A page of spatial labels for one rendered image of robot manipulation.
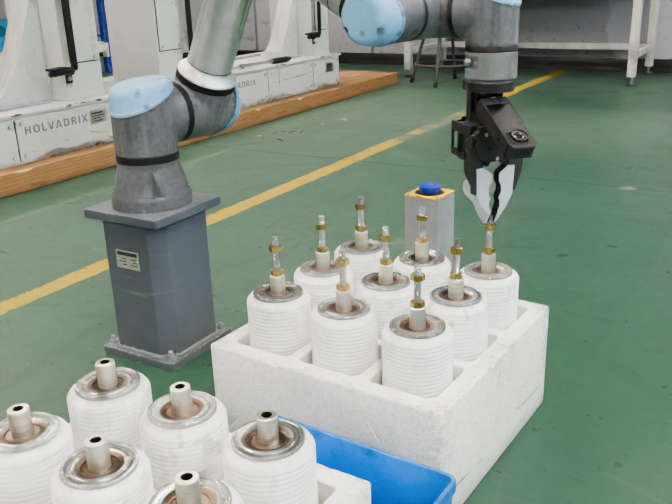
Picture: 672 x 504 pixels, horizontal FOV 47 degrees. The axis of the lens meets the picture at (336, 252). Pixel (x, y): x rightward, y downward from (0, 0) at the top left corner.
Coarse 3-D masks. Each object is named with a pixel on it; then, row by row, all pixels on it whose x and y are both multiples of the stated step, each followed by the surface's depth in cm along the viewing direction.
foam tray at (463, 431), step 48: (240, 336) 118; (528, 336) 119; (240, 384) 115; (288, 384) 109; (336, 384) 104; (480, 384) 105; (528, 384) 123; (336, 432) 107; (384, 432) 102; (432, 432) 97; (480, 432) 108; (480, 480) 111
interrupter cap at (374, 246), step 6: (348, 240) 136; (354, 240) 137; (372, 240) 136; (342, 246) 134; (348, 246) 134; (354, 246) 135; (372, 246) 134; (378, 246) 133; (348, 252) 131; (354, 252) 131; (360, 252) 130; (366, 252) 130; (372, 252) 131
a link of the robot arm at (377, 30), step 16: (320, 0) 108; (336, 0) 106; (352, 0) 102; (368, 0) 100; (384, 0) 100; (400, 0) 103; (416, 0) 106; (352, 16) 102; (368, 16) 101; (384, 16) 100; (400, 16) 102; (416, 16) 105; (352, 32) 103; (368, 32) 102; (384, 32) 101; (400, 32) 104; (416, 32) 108
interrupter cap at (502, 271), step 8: (472, 264) 124; (480, 264) 123; (496, 264) 123; (504, 264) 123; (464, 272) 121; (472, 272) 120; (480, 272) 121; (496, 272) 121; (504, 272) 120; (512, 272) 120
